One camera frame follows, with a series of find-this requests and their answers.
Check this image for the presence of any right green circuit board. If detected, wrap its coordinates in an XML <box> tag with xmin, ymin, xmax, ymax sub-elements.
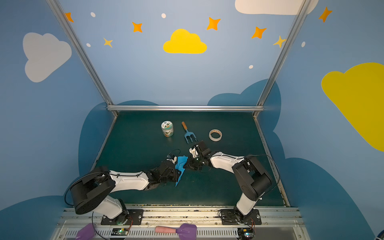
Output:
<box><xmin>238</xmin><ymin>228</ymin><xmax>254</xmax><ymax>240</ymax></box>

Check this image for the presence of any aluminium left corner post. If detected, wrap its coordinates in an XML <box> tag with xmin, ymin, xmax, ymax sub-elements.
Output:
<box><xmin>47</xmin><ymin>0</ymin><xmax>114</xmax><ymax>107</ymax></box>

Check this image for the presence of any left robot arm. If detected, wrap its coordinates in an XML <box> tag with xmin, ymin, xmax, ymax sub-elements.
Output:
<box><xmin>69</xmin><ymin>157</ymin><xmax>186</xmax><ymax>220</ymax></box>

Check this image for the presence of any right side floor rail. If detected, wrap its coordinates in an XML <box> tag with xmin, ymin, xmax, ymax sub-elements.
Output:
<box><xmin>253</xmin><ymin>116</ymin><xmax>291</xmax><ymax>207</ymax></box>

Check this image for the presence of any small patterned jar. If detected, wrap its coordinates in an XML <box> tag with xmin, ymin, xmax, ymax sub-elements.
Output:
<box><xmin>161</xmin><ymin>121</ymin><xmax>174</xmax><ymax>137</ymax></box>

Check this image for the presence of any purple scoop left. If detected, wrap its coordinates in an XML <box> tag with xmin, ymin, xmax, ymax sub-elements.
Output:
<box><xmin>75</xmin><ymin>224</ymin><xmax>96</xmax><ymax>240</ymax></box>

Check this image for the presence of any cyan paper sheet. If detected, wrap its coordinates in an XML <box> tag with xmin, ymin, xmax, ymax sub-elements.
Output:
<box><xmin>175</xmin><ymin>156</ymin><xmax>188</xmax><ymax>186</ymax></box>

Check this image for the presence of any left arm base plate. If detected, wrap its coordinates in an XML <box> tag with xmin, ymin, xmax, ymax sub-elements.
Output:
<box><xmin>101</xmin><ymin>209</ymin><xmax>144</xmax><ymax>226</ymax></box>

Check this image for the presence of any aluminium back frame rail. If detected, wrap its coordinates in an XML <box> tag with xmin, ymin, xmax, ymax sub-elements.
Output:
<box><xmin>107</xmin><ymin>105</ymin><xmax>264</xmax><ymax>112</ymax></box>

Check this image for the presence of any blue garden fork wooden handle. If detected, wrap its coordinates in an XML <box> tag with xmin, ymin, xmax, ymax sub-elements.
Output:
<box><xmin>182</xmin><ymin>122</ymin><xmax>197</xmax><ymax>144</ymax></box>

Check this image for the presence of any left side floor rail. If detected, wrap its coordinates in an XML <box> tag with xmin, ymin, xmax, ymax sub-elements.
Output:
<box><xmin>72</xmin><ymin>115</ymin><xmax>118</xmax><ymax>208</ymax></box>

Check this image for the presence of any left green circuit board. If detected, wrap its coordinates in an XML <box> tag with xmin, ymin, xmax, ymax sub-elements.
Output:
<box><xmin>111</xmin><ymin>228</ymin><xmax>130</xmax><ymax>236</ymax></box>

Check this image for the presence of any front aluminium rail base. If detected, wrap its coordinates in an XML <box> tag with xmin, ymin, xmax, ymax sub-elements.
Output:
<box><xmin>51</xmin><ymin>205</ymin><xmax>310</xmax><ymax>240</ymax></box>

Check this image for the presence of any aluminium right corner post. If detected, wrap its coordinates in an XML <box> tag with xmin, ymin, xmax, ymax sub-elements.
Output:
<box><xmin>253</xmin><ymin>0</ymin><xmax>312</xmax><ymax>120</ymax></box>

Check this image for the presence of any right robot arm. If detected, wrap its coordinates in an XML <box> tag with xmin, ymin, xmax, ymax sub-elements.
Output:
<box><xmin>185</xmin><ymin>141</ymin><xmax>273</xmax><ymax>217</ymax></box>

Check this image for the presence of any purple shovel pink handle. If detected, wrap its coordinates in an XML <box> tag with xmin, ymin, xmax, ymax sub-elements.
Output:
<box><xmin>155</xmin><ymin>224</ymin><xmax>197</xmax><ymax>240</ymax></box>

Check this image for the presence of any green circuit board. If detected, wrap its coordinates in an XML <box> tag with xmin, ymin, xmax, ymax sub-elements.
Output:
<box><xmin>238</xmin><ymin>228</ymin><xmax>254</xmax><ymax>240</ymax></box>
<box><xmin>111</xmin><ymin>228</ymin><xmax>130</xmax><ymax>236</ymax></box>

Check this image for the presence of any aluminium corner post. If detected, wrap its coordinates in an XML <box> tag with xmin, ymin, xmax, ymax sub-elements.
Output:
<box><xmin>253</xmin><ymin>0</ymin><xmax>312</xmax><ymax>120</ymax></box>
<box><xmin>47</xmin><ymin>0</ymin><xmax>114</xmax><ymax>107</ymax></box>

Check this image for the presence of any white double-sided tape roll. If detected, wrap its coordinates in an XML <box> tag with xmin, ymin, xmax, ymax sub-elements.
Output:
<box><xmin>209</xmin><ymin>129</ymin><xmax>223</xmax><ymax>142</ymax></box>

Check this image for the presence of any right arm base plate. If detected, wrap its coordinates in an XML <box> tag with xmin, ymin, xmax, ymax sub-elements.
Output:
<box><xmin>218</xmin><ymin>209</ymin><xmax>262</xmax><ymax>226</ymax></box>

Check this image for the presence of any floor rail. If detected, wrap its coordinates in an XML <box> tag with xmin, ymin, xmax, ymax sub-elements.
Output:
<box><xmin>72</xmin><ymin>115</ymin><xmax>118</xmax><ymax>208</ymax></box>
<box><xmin>253</xmin><ymin>116</ymin><xmax>291</xmax><ymax>207</ymax></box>

